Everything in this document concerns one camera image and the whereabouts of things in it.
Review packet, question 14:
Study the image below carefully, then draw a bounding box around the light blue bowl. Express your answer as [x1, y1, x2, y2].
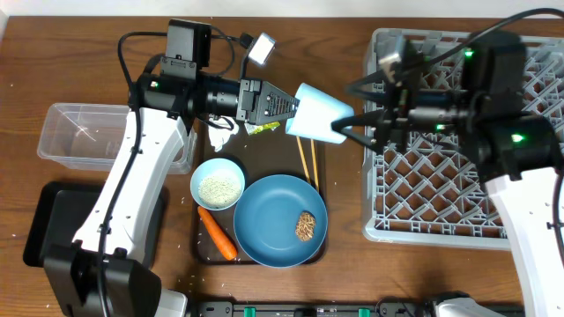
[190, 158, 246, 210]

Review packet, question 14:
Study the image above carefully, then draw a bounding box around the yellow green snack wrapper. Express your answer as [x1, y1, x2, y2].
[244, 122, 280, 136]

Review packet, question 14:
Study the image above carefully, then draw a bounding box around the clear plastic bin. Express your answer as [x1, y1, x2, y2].
[37, 103, 197, 174]

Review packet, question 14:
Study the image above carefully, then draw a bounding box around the orange carrot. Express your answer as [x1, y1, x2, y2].
[197, 206, 238, 261]

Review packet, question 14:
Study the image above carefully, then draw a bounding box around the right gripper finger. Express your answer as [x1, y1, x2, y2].
[345, 73, 388, 105]
[331, 111, 379, 151]

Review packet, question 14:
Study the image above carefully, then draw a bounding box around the wooden chopstick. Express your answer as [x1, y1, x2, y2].
[310, 139, 319, 192]
[296, 136, 311, 184]

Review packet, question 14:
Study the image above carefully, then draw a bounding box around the brown food clump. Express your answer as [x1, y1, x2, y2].
[295, 211, 316, 242]

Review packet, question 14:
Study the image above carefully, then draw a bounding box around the light blue cup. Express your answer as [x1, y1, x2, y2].
[286, 83, 354, 144]

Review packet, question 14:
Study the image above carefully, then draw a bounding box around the dark blue plate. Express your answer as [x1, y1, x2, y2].
[234, 174, 329, 268]

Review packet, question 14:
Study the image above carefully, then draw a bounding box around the black waste tray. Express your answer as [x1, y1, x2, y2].
[22, 181, 168, 269]

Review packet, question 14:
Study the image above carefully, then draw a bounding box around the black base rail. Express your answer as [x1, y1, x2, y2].
[186, 301, 434, 317]

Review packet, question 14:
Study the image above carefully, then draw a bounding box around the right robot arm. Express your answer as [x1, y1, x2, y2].
[331, 29, 563, 316]

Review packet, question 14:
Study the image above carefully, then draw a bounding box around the right wooden chopstick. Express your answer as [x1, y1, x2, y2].
[310, 139, 319, 192]

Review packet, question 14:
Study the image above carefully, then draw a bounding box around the white napkin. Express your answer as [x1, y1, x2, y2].
[208, 116, 239, 152]

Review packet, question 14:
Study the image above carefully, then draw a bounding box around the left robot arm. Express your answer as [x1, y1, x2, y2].
[43, 19, 300, 316]

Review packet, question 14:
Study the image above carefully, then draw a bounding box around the white rice pile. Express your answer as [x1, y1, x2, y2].
[198, 175, 241, 210]

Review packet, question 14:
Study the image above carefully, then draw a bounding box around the left wooden chopstick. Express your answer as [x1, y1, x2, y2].
[296, 136, 311, 184]

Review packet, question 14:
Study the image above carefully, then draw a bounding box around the grey dishwasher rack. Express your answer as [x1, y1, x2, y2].
[361, 36, 563, 251]

